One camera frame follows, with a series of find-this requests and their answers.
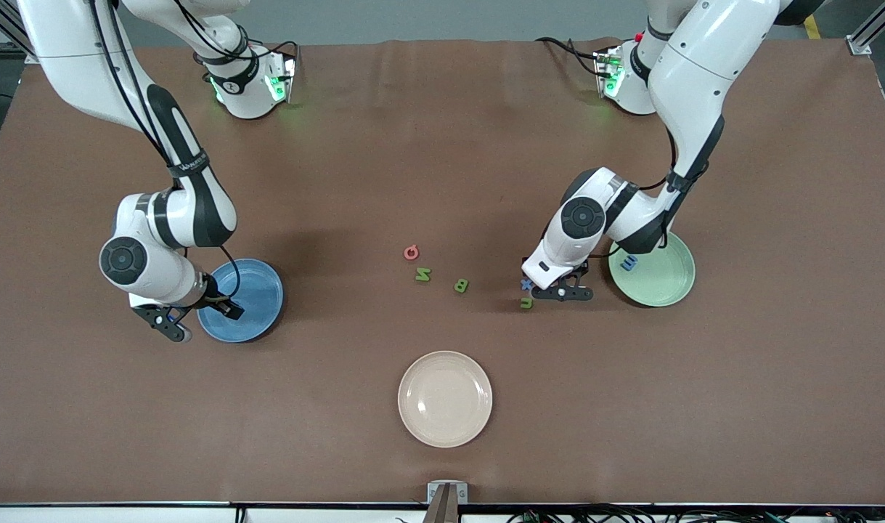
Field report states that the blue plate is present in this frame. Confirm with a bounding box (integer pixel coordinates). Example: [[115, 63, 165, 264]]
[[197, 259, 285, 344]]

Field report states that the green plate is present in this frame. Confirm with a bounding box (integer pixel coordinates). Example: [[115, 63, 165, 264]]
[[608, 231, 696, 308]]

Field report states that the beige plate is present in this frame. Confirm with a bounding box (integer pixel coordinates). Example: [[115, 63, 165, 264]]
[[397, 351, 494, 449]]

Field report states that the brown table cover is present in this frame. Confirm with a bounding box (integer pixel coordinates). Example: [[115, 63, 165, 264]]
[[0, 38, 885, 506]]

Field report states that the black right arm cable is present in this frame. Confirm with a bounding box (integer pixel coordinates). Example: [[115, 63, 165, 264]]
[[86, 0, 243, 302]]

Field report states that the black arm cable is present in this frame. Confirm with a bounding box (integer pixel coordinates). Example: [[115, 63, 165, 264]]
[[587, 127, 679, 259], [86, 0, 243, 302]]

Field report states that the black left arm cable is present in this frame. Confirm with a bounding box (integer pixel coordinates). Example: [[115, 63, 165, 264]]
[[587, 127, 679, 259]]

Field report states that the silver base connector bracket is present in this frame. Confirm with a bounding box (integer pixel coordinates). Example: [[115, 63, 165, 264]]
[[264, 51, 298, 104], [595, 47, 626, 99]]

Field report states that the white table edge rail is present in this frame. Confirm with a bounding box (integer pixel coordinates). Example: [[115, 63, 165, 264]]
[[0, 503, 885, 523]]

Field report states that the black base cable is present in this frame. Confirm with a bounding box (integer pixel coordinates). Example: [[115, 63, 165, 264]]
[[174, 0, 300, 62], [535, 36, 604, 79]]

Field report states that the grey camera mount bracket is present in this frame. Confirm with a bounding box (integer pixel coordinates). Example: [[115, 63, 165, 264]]
[[427, 481, 469, 523]]

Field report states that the aluminium frame post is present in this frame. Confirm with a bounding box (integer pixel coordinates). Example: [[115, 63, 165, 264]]
[[0, 0, 40, 65], [845, 0, 885, 56]]

